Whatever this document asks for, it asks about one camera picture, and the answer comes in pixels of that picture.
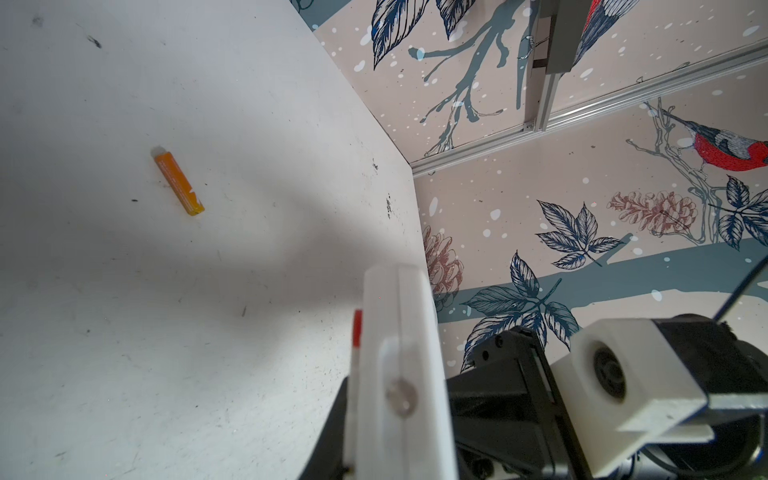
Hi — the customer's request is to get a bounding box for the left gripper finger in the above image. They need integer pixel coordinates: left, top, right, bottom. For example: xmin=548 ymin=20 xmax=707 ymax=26
xmin=298 ymin=378 xmax=348 ymax=480

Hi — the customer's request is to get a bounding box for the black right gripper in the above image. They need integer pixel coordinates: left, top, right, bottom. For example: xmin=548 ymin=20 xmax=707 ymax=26
xmin=447 ymin=327 xmax=593 ymax=479

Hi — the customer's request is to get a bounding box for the white remote control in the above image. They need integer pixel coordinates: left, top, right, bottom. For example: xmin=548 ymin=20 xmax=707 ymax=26
xmin=342 ymin=264 xmax=459 ymax=479

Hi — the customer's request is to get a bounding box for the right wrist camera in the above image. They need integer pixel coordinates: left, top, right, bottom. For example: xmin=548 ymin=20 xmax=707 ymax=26
xmin=551 ymin=315 xmax=761 ymax=478

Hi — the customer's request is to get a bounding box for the aluminium frame rail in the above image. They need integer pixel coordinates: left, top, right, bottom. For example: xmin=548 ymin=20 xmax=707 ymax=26
xmin=412 ymin=39 xmax=767 ymax=178

